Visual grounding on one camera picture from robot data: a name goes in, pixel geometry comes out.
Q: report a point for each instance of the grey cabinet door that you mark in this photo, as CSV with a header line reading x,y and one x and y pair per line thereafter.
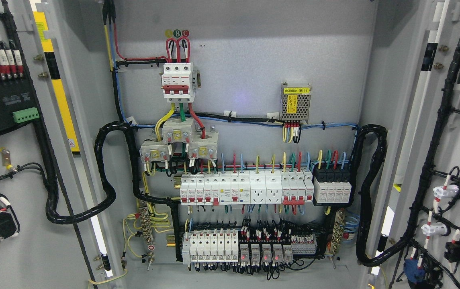
x,y
411,201
43,255

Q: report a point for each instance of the current transformer group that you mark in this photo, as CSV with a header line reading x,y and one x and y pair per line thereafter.
x,y
178,135

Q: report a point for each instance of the white socket breaker row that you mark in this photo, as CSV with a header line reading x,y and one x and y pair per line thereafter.
x,y
247,187

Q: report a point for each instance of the metal mesh power supply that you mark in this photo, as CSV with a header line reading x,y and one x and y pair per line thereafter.
x,y
295,101

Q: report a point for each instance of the red main circuit breaker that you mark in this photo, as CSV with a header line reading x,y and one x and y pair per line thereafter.
x,y
179,82

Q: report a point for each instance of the lower white breaker row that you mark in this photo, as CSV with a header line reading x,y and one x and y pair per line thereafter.
x,y
211,246

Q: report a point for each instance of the relay terminal row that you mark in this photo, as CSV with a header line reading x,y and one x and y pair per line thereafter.
x,y
269,244

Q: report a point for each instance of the black surge protector block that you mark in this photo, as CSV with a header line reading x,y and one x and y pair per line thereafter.
x,y
332,187

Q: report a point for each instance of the yellow terminal post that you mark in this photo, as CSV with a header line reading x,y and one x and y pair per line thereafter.
x,y
6,160

